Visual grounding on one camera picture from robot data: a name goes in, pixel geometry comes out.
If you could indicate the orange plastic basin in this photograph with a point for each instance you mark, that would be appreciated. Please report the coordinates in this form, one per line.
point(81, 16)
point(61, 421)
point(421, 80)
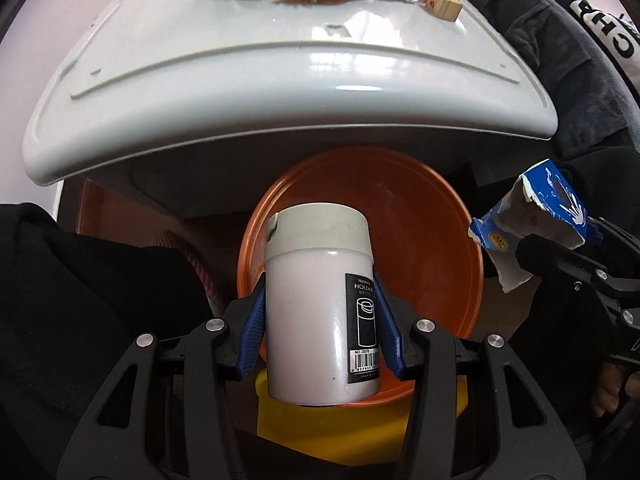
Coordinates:
point(410, 210)

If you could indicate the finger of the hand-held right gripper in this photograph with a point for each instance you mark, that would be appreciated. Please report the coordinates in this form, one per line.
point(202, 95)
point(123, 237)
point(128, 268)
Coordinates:
point(620, 245)
point(560, 260)

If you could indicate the dark jacket with white print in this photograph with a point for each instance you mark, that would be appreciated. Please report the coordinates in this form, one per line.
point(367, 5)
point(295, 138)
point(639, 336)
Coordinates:
point(550, 35)

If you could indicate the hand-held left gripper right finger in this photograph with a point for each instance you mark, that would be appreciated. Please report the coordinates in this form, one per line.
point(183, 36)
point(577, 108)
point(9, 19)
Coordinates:
point(387, 332)

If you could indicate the torn blue white carton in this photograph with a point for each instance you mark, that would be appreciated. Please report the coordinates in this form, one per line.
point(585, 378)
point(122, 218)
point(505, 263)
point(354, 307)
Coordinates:
point(545, 200)

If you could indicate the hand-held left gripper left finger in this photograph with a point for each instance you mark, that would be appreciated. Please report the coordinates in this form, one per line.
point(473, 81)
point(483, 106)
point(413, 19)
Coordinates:
point(252, 332)

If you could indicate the wooden block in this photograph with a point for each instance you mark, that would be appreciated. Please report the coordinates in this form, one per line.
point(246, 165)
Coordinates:
point(445, 6)

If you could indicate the person's right hand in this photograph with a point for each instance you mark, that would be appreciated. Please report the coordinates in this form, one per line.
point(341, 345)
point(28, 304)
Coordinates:
point(607, 385)

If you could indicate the white plastic table top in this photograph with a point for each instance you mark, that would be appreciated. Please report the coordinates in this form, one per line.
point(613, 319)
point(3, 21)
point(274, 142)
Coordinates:
point(250, 85)

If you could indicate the white toothpick holder canister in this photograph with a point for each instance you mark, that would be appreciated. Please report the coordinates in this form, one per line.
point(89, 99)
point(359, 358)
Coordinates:
point(310, 310)

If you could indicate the yellow plastic container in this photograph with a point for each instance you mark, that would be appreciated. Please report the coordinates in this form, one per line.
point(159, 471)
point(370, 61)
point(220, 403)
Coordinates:
point(300, 430)

